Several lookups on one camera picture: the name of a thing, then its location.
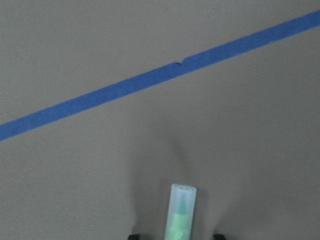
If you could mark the green highlighter pen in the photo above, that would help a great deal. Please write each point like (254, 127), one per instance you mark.
(180, 212)

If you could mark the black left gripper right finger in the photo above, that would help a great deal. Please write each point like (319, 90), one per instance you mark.
(218, 236)

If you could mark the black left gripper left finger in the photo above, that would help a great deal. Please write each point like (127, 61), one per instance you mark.
(133, 237)

